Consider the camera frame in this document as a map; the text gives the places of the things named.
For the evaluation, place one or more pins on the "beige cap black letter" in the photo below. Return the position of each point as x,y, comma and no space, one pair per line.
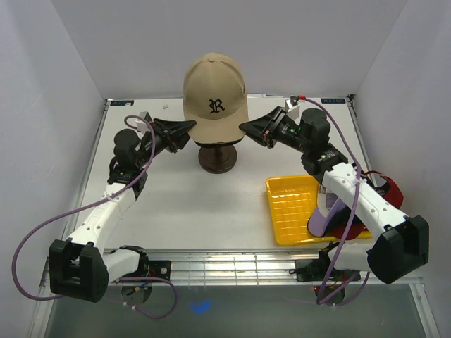
215,96

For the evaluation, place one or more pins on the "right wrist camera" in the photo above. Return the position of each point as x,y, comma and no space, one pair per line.
292,105

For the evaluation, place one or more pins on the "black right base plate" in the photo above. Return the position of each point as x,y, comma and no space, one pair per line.
315,271

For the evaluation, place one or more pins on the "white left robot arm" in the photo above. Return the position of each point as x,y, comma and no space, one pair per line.
78,266

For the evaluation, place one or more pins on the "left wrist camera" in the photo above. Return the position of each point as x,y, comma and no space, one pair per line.
143,122

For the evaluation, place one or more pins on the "yellow plastic tray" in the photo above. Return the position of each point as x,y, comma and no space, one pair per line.
292,200

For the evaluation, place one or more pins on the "purple LA cap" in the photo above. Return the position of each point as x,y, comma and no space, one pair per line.
328,205

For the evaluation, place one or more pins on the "red cap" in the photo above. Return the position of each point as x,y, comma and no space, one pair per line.
385,187

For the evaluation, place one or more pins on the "dark wooden round stand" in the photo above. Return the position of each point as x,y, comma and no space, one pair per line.
217,158

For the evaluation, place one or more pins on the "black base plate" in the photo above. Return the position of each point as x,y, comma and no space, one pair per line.
160,269
315,271

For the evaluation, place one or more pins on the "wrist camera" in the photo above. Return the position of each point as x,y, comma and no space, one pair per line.
292,105
143,122

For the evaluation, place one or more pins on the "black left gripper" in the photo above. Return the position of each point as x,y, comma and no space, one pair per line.
171,132

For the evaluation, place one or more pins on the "aluminium front rail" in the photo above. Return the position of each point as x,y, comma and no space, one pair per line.
233,267

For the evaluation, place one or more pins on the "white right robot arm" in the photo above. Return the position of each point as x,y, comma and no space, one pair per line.
401,242

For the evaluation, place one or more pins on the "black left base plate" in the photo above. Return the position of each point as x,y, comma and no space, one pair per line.
160,269

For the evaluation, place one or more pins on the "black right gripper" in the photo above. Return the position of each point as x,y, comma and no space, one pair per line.
263,129

